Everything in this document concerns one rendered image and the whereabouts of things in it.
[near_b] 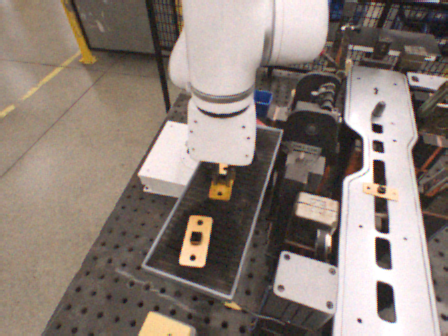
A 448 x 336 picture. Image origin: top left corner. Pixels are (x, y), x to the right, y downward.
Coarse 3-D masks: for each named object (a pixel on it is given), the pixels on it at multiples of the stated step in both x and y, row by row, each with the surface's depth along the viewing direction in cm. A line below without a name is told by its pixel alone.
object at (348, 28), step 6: (348, 24) 86; (360, 24) 85; (342, 30) 87; (348, 30) 86; (354, 30) 86; (360, 30) 85; (348, 36) 87; (342, 42) 89; (348, 42) 88; (342, 48) 90; (342, 54) 91; (342, 60) 92; (342, 66) 94
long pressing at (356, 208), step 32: (352, 64) 112; (352, 96) 97; (384, 96) 97; (352, 128) 85; (384, 128) 86; (384, 160) 76; (352, 192) 69; (416, 192) 69; (352, 224) 63; (416, 224) 63; (352, 256) 58; (416, 256) 58; (352, 288) 53; (416, 288) 53; (352, 320) 50; (416, 320) 50
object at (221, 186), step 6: (222, 168) 52; (222, 174) 50; (222, 180) 49; (216, 186) 50; (222, 186) 50; (210, 192) 49; (216, 192) 49; (222, 192) 49; (228, 192) 49; (210, 198) 48; (216, 198) 48; (222, 198) 48; (228, 198) 48
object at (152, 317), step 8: (152, 312) 36; (152, 320) 35; (160, 320) 35; (168, 320) 35; (144, 328) 35; (152, 328) 35; (160, 328) 35; (168, 328) 35; (176, 328) 35; (184, 328) 35
